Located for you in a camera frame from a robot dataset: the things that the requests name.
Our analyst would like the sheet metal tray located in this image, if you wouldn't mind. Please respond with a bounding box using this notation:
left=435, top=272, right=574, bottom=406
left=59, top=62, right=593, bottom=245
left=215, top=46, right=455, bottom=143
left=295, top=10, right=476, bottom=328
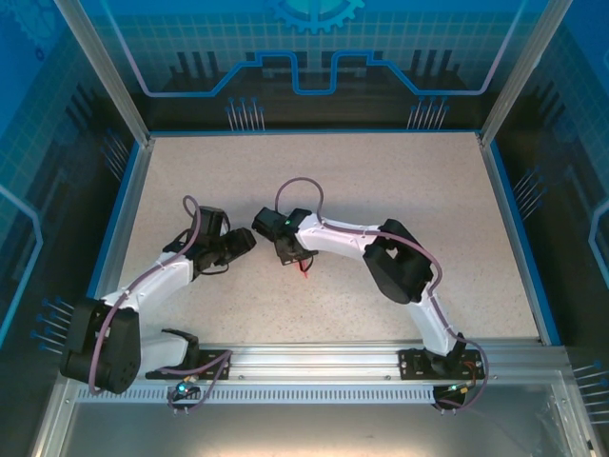
left=28, top=368, right=603, bottom=457

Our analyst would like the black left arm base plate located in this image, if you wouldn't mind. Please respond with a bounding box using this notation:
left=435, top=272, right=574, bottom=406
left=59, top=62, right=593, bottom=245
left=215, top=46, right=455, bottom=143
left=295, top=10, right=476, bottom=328
left=145, top=348, right=233, bottom=381

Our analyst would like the aluminium frame post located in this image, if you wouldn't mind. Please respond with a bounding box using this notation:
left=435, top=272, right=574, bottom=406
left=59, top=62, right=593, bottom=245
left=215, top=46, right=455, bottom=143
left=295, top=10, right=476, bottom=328
left=477, top=0, right=577, bottom=148
left=52, top=0, right=157, bottom=147

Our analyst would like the aluminium mounting rail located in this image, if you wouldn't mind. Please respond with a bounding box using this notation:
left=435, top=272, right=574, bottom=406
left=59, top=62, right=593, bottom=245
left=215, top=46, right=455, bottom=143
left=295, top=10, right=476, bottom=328
left=64, top=340, right=572, bottom=382

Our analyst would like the aluminium side rail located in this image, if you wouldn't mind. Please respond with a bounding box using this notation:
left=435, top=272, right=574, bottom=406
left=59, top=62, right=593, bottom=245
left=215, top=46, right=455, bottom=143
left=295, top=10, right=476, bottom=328
left=78, top=137, right=156, bottom=347

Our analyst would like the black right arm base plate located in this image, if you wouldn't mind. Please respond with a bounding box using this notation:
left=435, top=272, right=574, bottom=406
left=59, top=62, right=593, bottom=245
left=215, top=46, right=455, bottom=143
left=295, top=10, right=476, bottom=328
left=398, top=347, right=486, bottom=381

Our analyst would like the thin black left wrist cable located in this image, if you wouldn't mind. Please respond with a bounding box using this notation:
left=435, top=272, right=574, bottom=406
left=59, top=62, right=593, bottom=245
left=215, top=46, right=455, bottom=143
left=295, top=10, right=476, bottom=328
left=199, top=260, right=233, bottom=277

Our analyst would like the blue table border frame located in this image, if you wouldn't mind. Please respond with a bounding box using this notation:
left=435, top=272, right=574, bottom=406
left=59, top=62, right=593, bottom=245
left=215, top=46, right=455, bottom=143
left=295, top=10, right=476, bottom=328
left=69, top=127, right=563, bottom=348

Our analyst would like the slotted cable duct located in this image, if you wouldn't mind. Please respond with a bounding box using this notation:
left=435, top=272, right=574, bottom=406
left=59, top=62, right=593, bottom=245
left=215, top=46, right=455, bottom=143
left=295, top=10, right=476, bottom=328
left=73, top=386, right=541, bottom=406

